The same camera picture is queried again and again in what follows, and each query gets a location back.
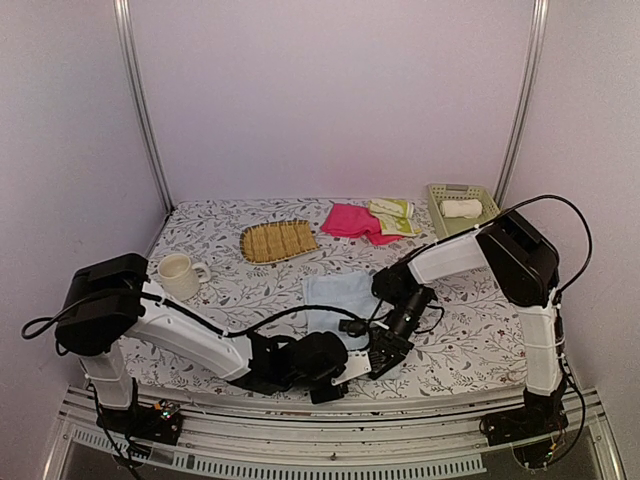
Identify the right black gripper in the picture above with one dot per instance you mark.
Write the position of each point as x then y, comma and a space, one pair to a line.
381, 343

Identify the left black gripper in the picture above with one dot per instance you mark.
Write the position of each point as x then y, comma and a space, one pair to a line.
329, 397

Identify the light blue towel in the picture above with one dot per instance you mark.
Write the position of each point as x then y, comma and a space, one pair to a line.
348, 291

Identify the cream towel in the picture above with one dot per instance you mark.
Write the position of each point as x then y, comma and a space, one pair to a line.
467, 208

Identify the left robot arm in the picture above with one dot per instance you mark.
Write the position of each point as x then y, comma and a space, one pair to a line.
116, 298

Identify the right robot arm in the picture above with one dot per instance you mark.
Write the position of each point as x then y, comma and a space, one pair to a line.
525, 266

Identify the floral tablecloth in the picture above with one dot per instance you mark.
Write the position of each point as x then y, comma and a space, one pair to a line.
476, 341

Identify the woven bamboo tray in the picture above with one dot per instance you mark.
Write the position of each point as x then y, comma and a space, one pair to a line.
273, 242

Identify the yellow green patterned towel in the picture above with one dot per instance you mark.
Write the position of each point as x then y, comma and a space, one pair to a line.
395, 217

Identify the cream ceramic mug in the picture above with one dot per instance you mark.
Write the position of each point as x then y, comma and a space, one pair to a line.
181, 277

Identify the green plastic basket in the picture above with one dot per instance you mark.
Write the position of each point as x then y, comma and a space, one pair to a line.
445, 227

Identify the pink towel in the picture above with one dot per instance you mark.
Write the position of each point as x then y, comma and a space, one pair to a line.
353, 222

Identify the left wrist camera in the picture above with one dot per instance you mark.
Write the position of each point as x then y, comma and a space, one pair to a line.
358, 364

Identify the front aluminium rail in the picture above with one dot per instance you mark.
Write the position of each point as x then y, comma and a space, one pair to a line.
243, 437

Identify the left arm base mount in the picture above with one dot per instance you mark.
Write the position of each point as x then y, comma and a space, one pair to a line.
120, 411

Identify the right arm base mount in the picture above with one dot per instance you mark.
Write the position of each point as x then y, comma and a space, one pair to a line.
540, 414

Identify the right aluminium post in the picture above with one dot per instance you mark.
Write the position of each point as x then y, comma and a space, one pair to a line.
532, 59

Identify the aluminium post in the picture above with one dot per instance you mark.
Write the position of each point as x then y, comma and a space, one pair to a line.
532, 59
124, 26

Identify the left aluminium post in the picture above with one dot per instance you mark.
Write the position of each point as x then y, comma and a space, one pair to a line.
124, 26

